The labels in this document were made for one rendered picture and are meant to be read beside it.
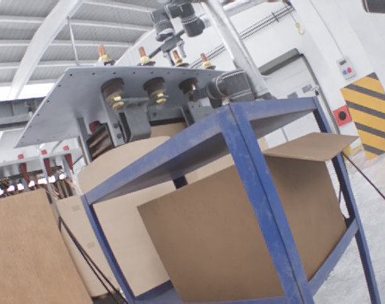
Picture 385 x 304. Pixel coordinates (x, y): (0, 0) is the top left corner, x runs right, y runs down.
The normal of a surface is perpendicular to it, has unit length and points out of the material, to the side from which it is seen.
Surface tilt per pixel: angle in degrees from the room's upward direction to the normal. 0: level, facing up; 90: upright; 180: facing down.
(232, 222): 90
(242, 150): 90
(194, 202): 90
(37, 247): 90
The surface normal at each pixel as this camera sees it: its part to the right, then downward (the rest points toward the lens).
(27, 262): 0.72, -0.37
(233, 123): -0.64, 0.17
